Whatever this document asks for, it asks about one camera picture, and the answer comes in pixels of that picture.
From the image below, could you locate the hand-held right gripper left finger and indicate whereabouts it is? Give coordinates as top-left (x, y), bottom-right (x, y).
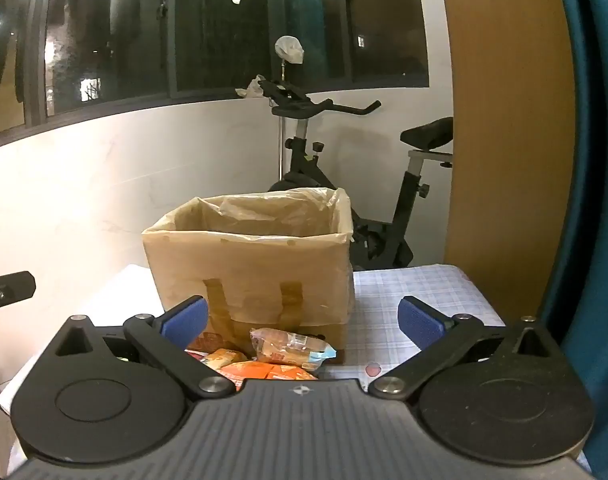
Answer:
top-left (54, 296), bottom-right (237, 401)

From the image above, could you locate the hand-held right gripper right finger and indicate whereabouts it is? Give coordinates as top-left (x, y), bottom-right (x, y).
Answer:
top-left (368, 296), bottom-right (552, 401)

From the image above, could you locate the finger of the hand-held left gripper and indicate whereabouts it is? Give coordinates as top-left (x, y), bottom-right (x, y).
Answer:
top-left (0, 270), bottom-right (36, 328)

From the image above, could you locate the brown cardboard box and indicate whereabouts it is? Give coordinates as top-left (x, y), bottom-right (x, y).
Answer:
top-left (142, 187), bottom-right (355, 361)

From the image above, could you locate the plaid tablecloth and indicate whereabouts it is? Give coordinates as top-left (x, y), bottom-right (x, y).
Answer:
top-left (0, 262), bottom-right (507, 411)

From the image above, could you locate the yellow snack packet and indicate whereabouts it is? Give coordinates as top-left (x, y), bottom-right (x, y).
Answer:
top-left (204, 349), bottom-right (248, 372)

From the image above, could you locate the orange snack packet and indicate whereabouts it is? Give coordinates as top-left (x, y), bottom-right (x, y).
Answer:
top-left (220, 361), bottom-right (275, 392)
top-left (266, 364), bottom-right (319, 385)

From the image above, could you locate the clear bread packet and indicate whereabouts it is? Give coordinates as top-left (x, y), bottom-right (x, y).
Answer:
top-left (250, 327), bottom-right (337, 367)

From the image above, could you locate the black exercise bike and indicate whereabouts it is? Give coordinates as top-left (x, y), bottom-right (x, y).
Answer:
top-left (236, 72), bottom-right (455, 271)

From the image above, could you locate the metal pole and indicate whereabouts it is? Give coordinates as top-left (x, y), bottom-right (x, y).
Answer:
top-left (278, 57), bottom-right (287, 183)

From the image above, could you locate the wooden panel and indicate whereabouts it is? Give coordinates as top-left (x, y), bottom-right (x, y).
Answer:
top-left (443, 0), bottom-right (575, 322)

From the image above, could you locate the white crumpled cloth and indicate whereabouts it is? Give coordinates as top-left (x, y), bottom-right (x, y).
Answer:
top-left (235, 75), bottom-right (267, 100)

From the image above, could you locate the dark framed window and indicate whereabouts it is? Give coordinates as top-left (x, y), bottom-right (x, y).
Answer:
top-left (0, 0), bottom-right (431, 138)

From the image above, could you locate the white plastic bag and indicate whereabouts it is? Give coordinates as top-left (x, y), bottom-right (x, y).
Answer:
top-left (275, 35), bottom-right (305, 65)

